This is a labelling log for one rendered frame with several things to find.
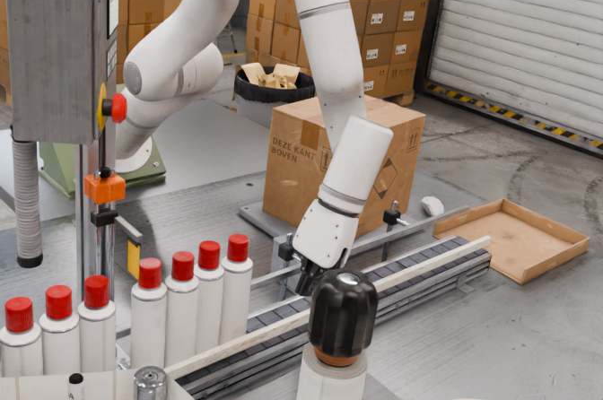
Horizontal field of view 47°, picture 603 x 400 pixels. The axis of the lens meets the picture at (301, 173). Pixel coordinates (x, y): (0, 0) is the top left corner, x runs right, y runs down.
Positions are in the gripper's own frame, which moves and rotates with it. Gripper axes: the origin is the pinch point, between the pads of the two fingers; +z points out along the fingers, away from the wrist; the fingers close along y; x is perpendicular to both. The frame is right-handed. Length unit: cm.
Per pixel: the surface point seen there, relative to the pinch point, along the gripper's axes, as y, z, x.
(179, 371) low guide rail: 4.2, 13.3, -26.1
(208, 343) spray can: 2.1, 9.9, -20.4
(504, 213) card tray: -11, -19, 83
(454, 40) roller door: -261, -97, 390
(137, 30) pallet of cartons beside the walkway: -319, -17, 145
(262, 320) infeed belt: -2.3, 8.6, -5.1
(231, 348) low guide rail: 4.2, 9.7, -17.1
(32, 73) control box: -3, -24, -59
